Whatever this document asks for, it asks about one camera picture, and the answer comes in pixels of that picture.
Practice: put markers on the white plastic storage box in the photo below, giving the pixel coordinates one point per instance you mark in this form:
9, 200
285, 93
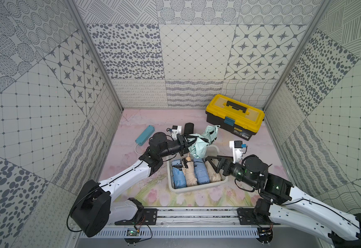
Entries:
211, 151

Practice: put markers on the beige umbrella wooden handle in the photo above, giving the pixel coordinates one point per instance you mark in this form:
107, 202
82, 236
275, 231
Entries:
188, 171

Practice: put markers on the teal power strip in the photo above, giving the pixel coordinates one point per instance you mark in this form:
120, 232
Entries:
145, 135

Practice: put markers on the small light blue umbrella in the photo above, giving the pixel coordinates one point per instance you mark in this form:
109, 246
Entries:
200, 172

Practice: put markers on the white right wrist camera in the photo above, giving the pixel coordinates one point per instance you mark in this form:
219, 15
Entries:
238, 149

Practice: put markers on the black folded umbrella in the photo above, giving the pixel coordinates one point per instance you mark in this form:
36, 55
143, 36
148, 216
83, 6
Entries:
188, 129

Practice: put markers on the mint green umbrella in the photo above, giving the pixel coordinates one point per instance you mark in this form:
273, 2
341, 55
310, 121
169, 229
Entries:
200, 142

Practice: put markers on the yellow black tool box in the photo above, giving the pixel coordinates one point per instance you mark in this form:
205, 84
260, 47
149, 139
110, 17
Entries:
235, 117

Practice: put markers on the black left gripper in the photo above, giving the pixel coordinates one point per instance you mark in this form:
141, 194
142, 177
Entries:
182, 145

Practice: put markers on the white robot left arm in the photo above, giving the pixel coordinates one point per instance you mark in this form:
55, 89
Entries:
94, 207

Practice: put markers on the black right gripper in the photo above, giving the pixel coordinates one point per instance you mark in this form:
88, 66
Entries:
229, 163

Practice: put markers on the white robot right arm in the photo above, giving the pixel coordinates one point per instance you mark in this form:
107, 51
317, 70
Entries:
283, 203

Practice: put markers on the aluminium rail with mounts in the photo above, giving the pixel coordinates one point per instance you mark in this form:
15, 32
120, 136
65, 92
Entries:
197, 228

